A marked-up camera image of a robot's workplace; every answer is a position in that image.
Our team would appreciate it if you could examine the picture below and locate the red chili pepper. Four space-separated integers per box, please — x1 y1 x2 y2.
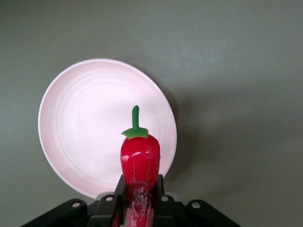
120 105 162 227

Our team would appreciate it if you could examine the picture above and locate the large table cover cloth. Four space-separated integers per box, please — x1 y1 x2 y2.
0 0 303 227

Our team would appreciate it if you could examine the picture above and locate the pink plate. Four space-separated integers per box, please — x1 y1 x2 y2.
37 58 178 200

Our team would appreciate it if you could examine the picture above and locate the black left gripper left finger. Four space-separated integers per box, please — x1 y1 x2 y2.
87 174 129 227

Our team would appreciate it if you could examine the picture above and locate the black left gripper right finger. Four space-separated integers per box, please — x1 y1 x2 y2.
151 174 190 227

